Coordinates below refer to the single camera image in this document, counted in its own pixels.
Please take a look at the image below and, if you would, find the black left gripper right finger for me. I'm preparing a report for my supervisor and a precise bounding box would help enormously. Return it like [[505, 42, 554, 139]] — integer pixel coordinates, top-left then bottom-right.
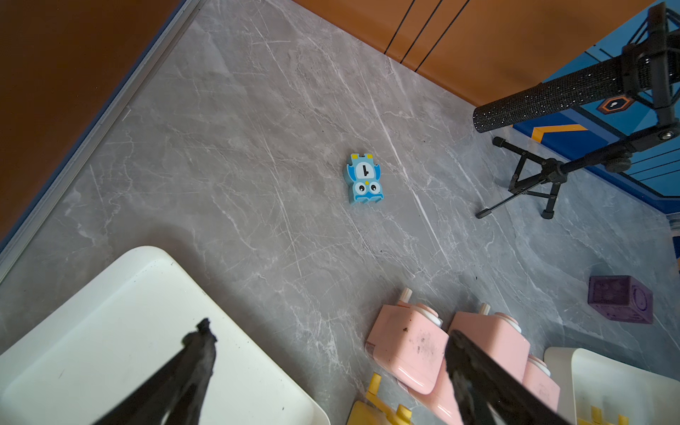
[[444, 330, 566, 424]]

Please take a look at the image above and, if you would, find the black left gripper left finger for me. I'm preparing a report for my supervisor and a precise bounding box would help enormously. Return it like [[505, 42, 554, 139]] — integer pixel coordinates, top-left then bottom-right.
[[96, 318, 217, 424]]

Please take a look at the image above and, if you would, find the yellow pencil sharpener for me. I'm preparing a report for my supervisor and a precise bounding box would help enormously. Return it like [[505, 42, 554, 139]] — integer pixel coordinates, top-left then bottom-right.
[[346, 373, 413, 425], [577, 406, 630, 425]]

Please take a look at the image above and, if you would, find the pink pencil sharpener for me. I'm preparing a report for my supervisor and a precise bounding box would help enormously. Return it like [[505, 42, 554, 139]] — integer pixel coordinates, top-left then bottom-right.
[[522, 354, 561, 412], [409, 305, 531, 425], [365, 288, 448, 395]]

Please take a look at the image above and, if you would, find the white right storage tray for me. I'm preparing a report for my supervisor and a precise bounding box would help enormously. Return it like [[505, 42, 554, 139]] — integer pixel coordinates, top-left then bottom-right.
[[544, 347, 679, 424]]

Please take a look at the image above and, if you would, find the white storage tray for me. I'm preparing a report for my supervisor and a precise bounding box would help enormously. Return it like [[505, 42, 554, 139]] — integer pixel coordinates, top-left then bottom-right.
[[1, 246, 329, 424], [544, 347, 679, 424]]

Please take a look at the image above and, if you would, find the white left storage tray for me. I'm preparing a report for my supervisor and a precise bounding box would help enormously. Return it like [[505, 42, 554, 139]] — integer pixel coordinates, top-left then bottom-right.
[[1, 246, 329, 424]]

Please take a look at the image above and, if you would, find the purple cube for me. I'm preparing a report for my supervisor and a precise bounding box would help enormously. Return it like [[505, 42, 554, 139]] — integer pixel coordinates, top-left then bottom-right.
[[587, 276, 653, 325]]

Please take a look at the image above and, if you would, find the black microphone tripod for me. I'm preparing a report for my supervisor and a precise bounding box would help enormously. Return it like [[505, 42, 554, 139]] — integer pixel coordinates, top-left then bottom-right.
[[474, 2, 680, 221]]

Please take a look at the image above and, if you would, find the blue owl toy block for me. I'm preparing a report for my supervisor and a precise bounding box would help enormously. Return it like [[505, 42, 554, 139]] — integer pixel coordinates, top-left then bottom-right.
[[344, 153, 384, 205]]

